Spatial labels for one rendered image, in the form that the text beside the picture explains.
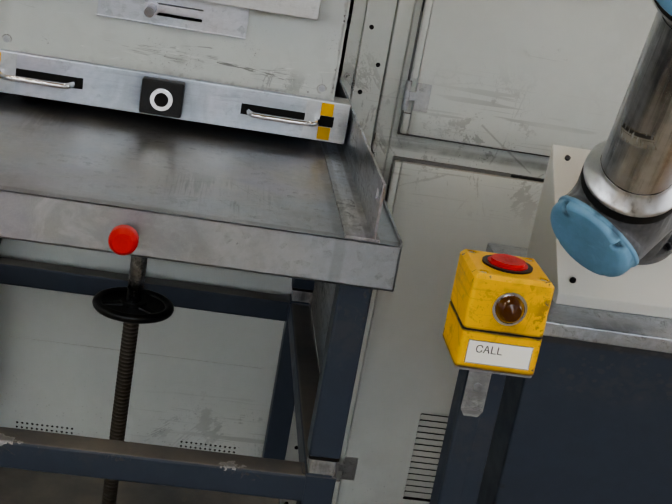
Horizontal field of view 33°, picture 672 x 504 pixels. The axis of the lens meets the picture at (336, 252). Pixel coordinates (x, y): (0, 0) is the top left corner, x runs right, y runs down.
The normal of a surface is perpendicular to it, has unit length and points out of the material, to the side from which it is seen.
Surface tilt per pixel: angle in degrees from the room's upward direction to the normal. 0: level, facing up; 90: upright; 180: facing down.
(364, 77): 90
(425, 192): 90
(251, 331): 90
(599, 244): 128
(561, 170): 45
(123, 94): 90
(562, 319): 0
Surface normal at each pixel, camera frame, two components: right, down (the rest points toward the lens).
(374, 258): 0.07, 0.32
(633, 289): 0.18, -0.44
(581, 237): -0.72, 0.62
